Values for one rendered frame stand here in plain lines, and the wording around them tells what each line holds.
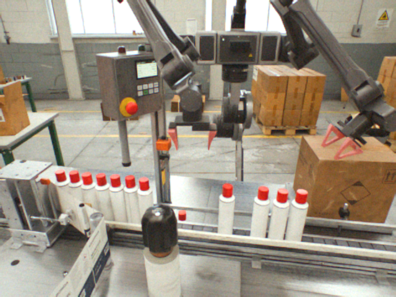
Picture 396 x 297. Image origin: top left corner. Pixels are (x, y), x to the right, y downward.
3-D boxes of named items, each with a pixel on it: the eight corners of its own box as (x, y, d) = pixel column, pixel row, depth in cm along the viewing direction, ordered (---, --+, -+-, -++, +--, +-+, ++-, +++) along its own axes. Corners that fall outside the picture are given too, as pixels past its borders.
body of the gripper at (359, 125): (349, 135, 83) (370, 117, 80) (335, 123, 92) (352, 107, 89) (362, 147, 85) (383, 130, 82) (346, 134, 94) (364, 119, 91)
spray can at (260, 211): (249, 242, 93) (255, 192, 84) (249, 232, 98) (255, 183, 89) (265, 244, 92) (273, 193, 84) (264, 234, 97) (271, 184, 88)
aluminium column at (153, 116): (158, 216, 114) (145, 43, 85) (160, 210, 118) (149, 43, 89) (168, 218, 113) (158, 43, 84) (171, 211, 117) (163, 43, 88)
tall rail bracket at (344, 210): (336, 250, 96) (347, 213, 89) (330, 236, 103) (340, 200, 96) (346, 252, 96) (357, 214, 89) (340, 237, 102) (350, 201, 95)
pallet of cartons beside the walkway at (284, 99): (317, 135, 421) (328, 76, 383) (263, 135, 419) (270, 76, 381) (291, 112, 529) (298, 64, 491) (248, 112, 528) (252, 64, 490)
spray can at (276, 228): (267, 245, 92) (275, 194, 83) (266, 235, 96) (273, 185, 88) (283, 247, 91) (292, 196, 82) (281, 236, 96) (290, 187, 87)
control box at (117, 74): (103, 115, 89) (94, 54, 81) (145, 105, 100) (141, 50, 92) (120, 122, 83) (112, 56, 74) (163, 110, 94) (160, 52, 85)
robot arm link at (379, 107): (372, 78, 82) (346, 96, 85) (398, 86, 72) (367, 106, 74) (388, 107, 86) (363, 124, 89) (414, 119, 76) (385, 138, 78)
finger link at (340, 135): (322, 146, 90) (344, 125, 87) (313, 138, 96) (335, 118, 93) (335, 158, 92) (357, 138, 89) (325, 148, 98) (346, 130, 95)
